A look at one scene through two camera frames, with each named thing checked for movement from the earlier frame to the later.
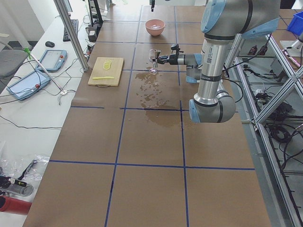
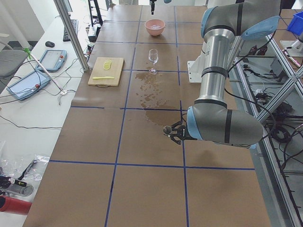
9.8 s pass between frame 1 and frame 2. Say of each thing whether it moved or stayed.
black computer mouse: stayed
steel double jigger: moved
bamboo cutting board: stayed
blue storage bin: stayed
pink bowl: stayed
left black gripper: moved
